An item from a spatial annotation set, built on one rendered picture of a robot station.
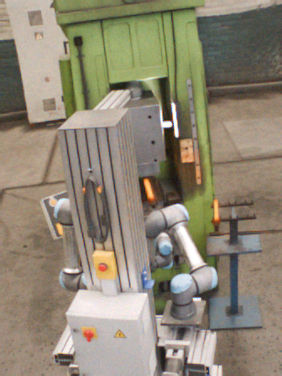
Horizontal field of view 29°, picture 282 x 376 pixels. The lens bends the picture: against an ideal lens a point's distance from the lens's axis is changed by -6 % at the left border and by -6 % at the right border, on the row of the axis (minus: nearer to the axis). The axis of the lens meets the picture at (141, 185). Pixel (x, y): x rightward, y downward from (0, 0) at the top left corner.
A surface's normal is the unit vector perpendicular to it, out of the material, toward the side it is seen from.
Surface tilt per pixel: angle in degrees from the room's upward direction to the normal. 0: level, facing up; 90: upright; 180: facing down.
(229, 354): 0
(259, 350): 0
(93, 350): 90
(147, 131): 90
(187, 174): 90
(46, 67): 90
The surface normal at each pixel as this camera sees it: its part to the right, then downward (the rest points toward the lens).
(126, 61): 0.11, 0.40
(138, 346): -0.22, 0.43
